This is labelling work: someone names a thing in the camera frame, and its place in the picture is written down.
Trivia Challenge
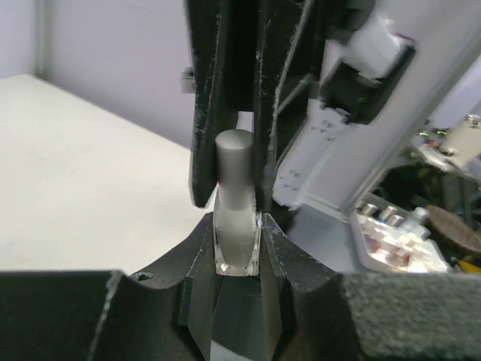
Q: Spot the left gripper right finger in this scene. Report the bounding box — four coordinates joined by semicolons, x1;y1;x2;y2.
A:
259;214;480;360

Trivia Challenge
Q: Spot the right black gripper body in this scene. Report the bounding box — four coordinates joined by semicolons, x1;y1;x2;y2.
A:
180;0;328;114

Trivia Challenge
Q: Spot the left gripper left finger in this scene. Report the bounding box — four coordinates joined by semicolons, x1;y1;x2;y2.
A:
1;214;215;360

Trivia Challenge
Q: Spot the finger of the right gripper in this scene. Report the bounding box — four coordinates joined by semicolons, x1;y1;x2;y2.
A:
252;1;323;211
186;1;237;208

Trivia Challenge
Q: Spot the white nail polish cap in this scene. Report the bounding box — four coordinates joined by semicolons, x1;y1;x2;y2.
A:
215;129;255;211

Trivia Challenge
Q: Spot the clear nail polish bottle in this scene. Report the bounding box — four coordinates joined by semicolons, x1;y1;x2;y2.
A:
213;187;262;277

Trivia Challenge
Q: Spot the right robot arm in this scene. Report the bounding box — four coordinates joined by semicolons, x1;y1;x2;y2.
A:
184;1;416;212

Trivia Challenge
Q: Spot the white tray of bottles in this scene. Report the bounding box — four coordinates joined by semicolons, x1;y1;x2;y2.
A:
349;202;451;273

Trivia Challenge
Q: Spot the background robot rig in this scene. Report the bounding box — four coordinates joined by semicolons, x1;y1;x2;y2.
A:
409;114;480;186

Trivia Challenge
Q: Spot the right aluminium frame post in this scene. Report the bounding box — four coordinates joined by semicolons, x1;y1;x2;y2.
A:
337;0;481;226

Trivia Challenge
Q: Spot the aluminium frame post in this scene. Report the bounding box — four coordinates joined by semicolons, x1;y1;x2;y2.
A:
35;0;55;80
337;0;481;226

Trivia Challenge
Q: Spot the left aluminium frame post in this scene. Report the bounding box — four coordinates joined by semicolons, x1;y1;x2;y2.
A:
35;0;55;80

